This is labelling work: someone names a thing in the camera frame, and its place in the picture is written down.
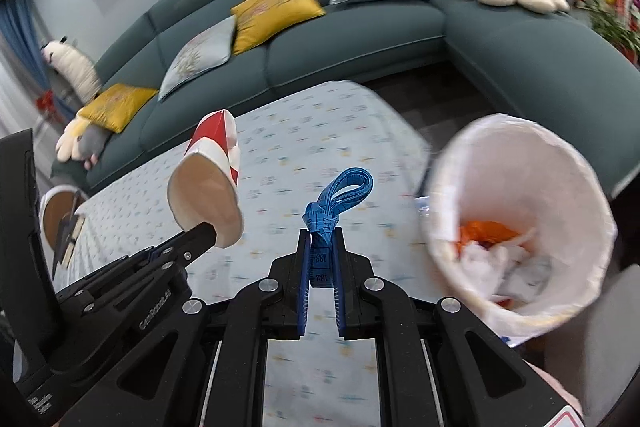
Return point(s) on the red white striped paper cup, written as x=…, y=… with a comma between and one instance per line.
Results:
x=210, y=142

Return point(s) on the potted orchid plants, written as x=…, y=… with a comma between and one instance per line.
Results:
x=615, y=22

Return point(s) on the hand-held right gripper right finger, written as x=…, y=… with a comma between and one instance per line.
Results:
x=339, y=297

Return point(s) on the white plush toy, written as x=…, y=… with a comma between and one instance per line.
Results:
x=75, y=67

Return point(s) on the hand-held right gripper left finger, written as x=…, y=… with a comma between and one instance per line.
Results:
x=305, y=287

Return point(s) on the pink clothing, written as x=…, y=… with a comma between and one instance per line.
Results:
x=555, y=392

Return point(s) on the grey white packet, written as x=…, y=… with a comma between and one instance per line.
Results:
x=530, y=279

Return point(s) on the floral printed tablecloth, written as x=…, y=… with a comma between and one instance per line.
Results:
x=310, y=127

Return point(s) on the grey stool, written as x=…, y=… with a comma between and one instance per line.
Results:
x=615, y=347

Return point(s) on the yellow embroidered pillow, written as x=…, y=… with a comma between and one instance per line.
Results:
x=275, y=14
x=115, y=107

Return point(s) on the orange wrapper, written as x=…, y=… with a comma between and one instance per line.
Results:
x=487, y=229

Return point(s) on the grey plush toy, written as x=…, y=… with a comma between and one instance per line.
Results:
x=92, y=147

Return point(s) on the blue measuring tape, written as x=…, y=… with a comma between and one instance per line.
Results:
x=320, y=227

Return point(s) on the white-lined waste bin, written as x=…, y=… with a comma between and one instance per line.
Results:
x=525, y=167

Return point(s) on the teal sectional sofa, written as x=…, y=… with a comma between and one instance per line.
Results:
x=350, y=42

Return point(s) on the blue curtain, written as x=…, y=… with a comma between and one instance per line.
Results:
x=20, y=37

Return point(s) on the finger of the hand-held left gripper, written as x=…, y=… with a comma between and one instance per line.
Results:
x=115, y=272
x=195, y=239

